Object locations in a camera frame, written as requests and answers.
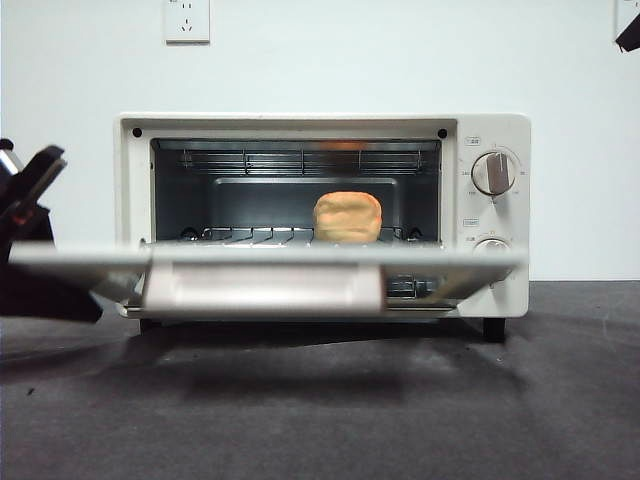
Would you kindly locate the white Toshiba toaster oven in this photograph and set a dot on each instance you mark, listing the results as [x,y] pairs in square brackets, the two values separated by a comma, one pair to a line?
[500,300]

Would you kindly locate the beige oven knob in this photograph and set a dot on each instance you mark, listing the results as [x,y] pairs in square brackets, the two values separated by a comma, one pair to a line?
[492,247]
[495,172]

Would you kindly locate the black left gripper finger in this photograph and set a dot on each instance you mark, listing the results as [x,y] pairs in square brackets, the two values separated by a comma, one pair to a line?
[45,300]

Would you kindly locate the orange bread roll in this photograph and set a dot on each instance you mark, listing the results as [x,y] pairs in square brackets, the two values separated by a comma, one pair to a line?
[347,217]

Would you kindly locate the white glass oven door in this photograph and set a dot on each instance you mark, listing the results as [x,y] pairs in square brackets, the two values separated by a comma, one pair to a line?
[270,285]

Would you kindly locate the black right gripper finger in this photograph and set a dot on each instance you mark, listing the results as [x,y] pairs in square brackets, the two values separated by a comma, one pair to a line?
[631,37]

